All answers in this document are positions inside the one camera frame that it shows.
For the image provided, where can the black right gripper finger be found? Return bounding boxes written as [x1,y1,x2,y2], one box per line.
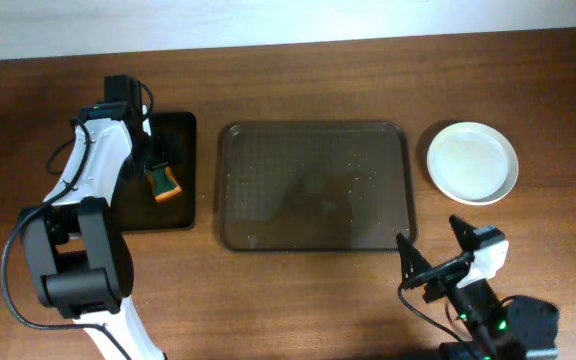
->
[396,233,432,280]
[449,214,475,250]

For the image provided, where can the green and orange sponge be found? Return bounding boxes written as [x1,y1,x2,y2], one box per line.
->
[146,166,183,203]

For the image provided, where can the pale green plate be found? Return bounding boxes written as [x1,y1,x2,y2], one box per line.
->
[426,122,519,206]

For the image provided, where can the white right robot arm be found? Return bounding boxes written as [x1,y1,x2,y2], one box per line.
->
[396,215,560,359]

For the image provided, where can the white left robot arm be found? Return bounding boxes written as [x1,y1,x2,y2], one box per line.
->
[1,75,166,359]

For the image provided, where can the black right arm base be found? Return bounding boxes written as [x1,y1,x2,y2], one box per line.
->
[438,343,559,360]

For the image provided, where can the small black tray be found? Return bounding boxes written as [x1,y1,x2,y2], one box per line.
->
[111,112,197,232]

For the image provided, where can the large brown serving tray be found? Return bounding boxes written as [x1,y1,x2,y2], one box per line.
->
[216,120,418,252]

